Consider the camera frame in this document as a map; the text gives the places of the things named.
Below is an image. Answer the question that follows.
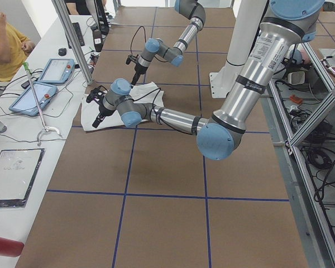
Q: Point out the blue teach pendant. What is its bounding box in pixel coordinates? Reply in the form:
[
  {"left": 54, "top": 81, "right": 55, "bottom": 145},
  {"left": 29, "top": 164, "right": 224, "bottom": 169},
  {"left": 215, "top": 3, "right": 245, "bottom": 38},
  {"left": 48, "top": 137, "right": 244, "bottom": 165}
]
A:
[
  {"left": 37, "top": 59, "right": 75, "bottom": 85},
  {"left": 9, "top": 82, "right": 58, "bottom": 116}
]

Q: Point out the red cylinder object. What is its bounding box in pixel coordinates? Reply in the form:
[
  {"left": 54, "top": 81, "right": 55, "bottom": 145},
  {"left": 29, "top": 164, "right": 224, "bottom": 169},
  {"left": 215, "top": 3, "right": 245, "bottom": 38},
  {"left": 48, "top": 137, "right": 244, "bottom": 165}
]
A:
[{"left": 0, "top": 237, "right": 24, "bottom": 257}]

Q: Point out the upper blue teach pendant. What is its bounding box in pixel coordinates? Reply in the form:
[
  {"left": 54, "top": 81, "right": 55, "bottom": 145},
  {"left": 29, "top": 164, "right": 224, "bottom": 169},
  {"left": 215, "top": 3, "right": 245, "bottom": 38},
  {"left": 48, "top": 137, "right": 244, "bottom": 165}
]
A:
[{"left": 37, "top": 59, "right": 75, "bottom": 85}]

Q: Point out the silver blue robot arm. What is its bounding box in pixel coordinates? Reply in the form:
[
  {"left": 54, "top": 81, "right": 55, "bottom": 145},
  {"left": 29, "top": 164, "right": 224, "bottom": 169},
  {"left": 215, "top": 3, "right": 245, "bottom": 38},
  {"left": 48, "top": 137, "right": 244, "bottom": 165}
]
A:
[
  {"left": 126, "top": 0, "right": 206, "bottom": 85},
  {"left": 87, "top": 1, "right": 323, "bottom": 160}
]

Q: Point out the black computer mouse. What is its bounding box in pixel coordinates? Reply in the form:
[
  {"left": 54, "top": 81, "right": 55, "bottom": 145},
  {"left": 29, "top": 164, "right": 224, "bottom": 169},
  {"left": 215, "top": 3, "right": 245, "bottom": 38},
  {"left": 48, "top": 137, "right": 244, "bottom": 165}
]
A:
[{"left": 58, "top": 47, "right": 67, "bottom": 56}]

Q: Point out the black keyboard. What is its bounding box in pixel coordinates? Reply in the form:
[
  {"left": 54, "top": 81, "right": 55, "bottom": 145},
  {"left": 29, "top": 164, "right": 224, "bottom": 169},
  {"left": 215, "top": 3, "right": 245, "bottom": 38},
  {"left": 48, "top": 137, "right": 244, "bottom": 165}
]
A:
[{"left": 72, "top": 22, "right": 85, "bottom": 46}]

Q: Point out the aluminium frame rail right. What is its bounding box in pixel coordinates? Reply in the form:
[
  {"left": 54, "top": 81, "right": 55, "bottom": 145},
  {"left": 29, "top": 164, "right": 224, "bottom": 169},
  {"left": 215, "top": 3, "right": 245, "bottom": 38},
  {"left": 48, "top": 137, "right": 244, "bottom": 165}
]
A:
[{"left": 267, "top": 43, "right": 335, "bottom": 267}]

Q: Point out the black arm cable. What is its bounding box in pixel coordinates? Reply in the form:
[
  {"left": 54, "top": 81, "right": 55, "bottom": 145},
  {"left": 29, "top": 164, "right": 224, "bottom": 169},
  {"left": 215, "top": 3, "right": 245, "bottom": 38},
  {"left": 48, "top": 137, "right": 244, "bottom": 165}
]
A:
[
  {"left": 85, "top": 85, "right": 204, "bottom": 132},
  {"left": 125, "top": 25, "right": 146, "bottom": 65}
]

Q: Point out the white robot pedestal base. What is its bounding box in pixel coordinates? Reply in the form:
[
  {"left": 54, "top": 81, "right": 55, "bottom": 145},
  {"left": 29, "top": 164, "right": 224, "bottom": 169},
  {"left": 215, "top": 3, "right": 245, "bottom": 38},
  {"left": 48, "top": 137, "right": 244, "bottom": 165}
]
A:
[{"left": 209, "top": 0, "right": 269, "bottom": 98}]

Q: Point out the person in yellow shirt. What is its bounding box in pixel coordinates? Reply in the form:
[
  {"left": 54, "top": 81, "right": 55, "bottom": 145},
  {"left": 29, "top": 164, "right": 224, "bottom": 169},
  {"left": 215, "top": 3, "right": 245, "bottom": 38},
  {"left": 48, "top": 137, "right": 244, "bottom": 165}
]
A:
[{"left": 0, "top": 12, "right": 36, "bottom": 82}]

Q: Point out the silver reacher grabber tool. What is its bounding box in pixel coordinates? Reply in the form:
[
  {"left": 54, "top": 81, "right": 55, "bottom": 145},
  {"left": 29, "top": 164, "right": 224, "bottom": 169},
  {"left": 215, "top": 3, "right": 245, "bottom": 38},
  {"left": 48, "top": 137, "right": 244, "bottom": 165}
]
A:
[{"left": 22, "top": 61, "right": 63, "bottom": 147}]

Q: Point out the grey aluminium frame post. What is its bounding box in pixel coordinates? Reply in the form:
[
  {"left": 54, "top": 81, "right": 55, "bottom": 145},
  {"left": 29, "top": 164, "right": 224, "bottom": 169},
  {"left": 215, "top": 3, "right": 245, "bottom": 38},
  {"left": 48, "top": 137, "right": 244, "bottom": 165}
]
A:
[{"left": 52, "top": 0, "right": 93, "bottom": 85}]

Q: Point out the lower blue teach pendant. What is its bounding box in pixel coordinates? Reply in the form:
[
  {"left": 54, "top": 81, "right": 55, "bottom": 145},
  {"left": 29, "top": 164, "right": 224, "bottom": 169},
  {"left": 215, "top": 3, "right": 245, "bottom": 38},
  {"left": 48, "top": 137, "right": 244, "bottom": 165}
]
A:
[{"left": 9, "top": 82, "right": 58, "bottom": 116}]

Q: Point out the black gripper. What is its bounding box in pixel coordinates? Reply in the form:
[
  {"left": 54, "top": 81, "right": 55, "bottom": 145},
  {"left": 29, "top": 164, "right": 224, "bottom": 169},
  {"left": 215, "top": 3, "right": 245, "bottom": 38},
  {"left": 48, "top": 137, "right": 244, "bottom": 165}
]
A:
[
  {"left": 131, "top": 63, "right": 147, "bottom": 86},
  {"left": 92, "top": 97, "right": 113, "bottom": 128}
]

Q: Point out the white long-sleeve printed shirt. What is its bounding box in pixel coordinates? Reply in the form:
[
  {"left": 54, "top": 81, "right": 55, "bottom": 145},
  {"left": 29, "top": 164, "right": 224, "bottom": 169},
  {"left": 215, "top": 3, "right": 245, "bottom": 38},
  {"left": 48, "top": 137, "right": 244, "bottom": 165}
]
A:
[{"left": 81, "top": 82, "right": 164, "bottom": 131}]

